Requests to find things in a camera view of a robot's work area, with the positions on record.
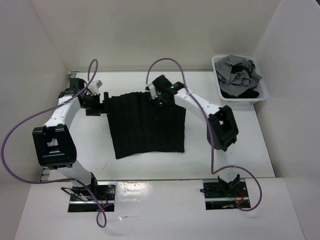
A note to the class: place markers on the black garment in basket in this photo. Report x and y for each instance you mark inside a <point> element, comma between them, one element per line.
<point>250,94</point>

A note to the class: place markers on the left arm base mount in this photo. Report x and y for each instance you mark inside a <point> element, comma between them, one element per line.
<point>81,201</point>

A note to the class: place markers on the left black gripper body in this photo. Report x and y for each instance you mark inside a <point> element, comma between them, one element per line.
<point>92,105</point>

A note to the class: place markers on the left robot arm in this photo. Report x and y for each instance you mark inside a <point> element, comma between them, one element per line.
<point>84,178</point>

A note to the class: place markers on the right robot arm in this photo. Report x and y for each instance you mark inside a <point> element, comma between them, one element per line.
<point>220,123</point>

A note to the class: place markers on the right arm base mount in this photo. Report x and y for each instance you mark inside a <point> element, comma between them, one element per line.
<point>215,199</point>

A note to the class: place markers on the black skirt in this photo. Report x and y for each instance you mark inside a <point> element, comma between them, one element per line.
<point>138,125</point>

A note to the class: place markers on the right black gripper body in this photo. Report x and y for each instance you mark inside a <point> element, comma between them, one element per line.
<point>161,102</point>

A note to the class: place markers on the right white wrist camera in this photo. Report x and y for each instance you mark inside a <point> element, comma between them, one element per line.
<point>152,90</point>

